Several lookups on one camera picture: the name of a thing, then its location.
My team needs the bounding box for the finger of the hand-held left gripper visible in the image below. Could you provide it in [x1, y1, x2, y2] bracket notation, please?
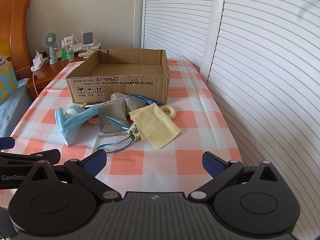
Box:
[0, 137, 15, 150]
[0, 149, 61, 166]

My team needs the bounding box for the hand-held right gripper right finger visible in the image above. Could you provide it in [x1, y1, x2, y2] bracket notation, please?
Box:
[189, 151, 284, 203]

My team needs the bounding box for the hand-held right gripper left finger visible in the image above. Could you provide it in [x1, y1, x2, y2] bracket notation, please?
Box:
[24, 149, 122, 203]

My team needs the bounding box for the blue face mask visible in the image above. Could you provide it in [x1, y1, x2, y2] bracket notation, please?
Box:
[55, 104, 100, 147]

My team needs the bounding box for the grey mesh sachet bag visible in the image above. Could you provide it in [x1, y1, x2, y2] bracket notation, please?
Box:
[111, 92, 151, 117]
[98, 99, 133, 138]

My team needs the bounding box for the blue white ball toy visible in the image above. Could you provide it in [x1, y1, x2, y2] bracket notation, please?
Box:
[64, 106, 84, 122]

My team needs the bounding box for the yellow cleaning cloth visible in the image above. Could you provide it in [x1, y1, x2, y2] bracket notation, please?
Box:
[129, 104, 182, 150]

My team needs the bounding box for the brown cardboard box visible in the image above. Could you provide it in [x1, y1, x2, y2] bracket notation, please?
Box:
[65, 49, 171, 105]

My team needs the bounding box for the blue grey bed sheet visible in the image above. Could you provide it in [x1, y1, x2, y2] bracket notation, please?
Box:
[0, 77, 34, 136]

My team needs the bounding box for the yellow blue printed bag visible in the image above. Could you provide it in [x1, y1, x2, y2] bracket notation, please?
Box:
[0, 36, 18, 103]

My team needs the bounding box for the orange white checked tablecloth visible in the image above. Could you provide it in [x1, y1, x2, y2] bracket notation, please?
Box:
[0, 56, 243, 207]

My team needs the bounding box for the white power strip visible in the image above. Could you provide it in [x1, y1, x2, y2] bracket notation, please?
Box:
[31, 58, 50, 72]

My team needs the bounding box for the wooden nightstand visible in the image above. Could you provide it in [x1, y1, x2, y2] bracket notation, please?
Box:
[27, 55, 87, 97]

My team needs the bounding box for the white louvered closet door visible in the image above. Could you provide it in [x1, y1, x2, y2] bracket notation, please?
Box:
[200, 0, 320, 240]
[141, 0, 227, 68]

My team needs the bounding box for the mint green desk fan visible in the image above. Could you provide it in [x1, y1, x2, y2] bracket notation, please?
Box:
[42, 31, 58, 65]

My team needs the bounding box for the wooden headboard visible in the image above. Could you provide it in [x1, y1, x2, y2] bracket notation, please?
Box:
[0, 0, 32, 78]

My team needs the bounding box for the white router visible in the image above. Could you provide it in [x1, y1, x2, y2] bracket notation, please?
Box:
[71, 32, 83, 54]

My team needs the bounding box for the white stand with screen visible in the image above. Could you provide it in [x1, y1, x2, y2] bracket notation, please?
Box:
[82, 32, 94, 53]

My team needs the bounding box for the blue cord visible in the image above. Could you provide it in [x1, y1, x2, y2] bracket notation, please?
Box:
[97, 115, 137, 155]
[126, 94, 157, 106]

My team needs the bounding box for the small floral drawstring pouch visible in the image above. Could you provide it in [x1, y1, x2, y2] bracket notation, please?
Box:
[126, 123, 141, 140]

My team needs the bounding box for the cream woven ring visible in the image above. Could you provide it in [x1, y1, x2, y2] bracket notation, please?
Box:
[160, 105, 177, 119]

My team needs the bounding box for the white cable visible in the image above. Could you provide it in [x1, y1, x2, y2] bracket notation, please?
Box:
[32, 70, 39, 97]

